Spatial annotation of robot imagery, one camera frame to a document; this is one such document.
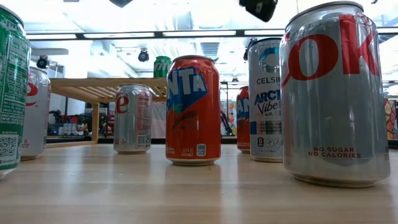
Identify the orange Fanta can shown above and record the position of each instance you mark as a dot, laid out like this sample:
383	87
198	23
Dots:
243	124
192	124

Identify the silver Diet Coke can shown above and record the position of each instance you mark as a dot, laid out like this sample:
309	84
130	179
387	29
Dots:
334	109
132	124
38	118

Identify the black table frame rail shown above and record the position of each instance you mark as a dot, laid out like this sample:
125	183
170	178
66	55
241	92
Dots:
228	141

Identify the black metal stand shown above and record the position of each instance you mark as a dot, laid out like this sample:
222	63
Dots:
226	124

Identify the colourful patchwork quilt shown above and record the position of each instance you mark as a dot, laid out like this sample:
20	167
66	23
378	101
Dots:
391	118

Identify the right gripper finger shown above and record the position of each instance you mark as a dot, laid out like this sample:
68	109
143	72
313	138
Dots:
261	9

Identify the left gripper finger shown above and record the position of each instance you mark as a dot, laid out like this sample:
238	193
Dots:
121	3

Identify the black framed linear light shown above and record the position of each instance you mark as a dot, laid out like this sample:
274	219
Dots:
158	33

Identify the wooden slatted shelf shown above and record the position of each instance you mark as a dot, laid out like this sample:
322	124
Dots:
93	82

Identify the Celsius Arctic Vibe can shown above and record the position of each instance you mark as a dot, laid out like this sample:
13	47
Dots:
265	109

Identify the floral patterned cloth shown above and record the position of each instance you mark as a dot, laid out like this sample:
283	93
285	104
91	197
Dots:
231	115

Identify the green Sprite can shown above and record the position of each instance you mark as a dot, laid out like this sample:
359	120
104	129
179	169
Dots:
161	67
14	93

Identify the white board panel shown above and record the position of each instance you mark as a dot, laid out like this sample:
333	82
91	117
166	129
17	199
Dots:
158	121

